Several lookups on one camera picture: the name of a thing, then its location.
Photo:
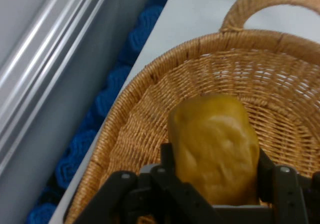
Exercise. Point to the long aluminium frame rail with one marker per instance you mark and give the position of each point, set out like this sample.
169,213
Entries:
37,49

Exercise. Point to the blue foam mat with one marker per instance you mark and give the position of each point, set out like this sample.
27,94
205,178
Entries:
80,146

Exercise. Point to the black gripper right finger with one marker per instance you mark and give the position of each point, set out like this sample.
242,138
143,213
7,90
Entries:
292,196

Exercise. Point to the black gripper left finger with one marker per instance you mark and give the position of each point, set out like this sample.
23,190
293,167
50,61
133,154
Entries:
155,194

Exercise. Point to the brown yellow potato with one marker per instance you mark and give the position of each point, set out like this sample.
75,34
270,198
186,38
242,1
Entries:
215,149

